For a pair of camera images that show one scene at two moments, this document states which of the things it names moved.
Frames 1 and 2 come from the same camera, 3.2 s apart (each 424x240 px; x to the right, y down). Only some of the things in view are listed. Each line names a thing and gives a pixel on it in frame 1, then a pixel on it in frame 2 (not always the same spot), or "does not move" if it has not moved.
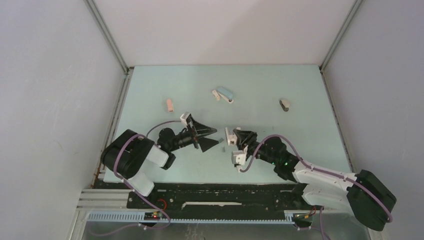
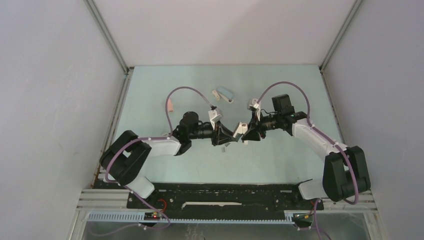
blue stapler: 227,95 does not move
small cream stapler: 215,93 does not move
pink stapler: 170,105 does not move
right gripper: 242,135 -> 253,133
